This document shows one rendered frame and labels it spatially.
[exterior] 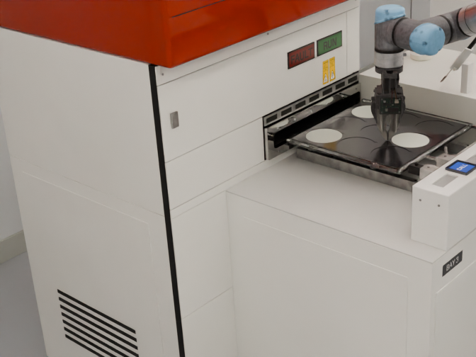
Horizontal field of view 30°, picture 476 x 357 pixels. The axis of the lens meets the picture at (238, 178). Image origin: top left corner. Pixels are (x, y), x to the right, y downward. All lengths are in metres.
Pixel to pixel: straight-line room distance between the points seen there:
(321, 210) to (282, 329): 0.39
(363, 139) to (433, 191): 0.47
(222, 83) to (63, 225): 0.70
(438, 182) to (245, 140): 0.57
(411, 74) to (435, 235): 0.79
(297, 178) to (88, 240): 0.62
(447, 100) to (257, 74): 0.57
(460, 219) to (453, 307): 0.23
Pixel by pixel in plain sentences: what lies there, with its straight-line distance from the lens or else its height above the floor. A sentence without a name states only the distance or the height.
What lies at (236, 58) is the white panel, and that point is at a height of 1.16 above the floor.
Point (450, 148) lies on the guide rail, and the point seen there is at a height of 0.83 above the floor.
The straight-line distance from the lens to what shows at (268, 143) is 2.43.
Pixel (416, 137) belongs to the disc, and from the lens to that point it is 2.44.
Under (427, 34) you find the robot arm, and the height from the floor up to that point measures 1.23.
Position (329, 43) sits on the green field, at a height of 1.10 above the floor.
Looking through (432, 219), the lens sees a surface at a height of 0.89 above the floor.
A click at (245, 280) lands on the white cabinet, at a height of 0.56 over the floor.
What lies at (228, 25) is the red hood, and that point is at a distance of 2.16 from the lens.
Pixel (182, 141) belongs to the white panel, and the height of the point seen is 1.01.
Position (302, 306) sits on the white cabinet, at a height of 0.56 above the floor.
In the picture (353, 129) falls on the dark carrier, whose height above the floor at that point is 0.90.
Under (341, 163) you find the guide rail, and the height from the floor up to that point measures 0.84.
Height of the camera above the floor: 1.86
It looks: 25 degrees down
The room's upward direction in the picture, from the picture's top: 4 degrees counter-clockwise
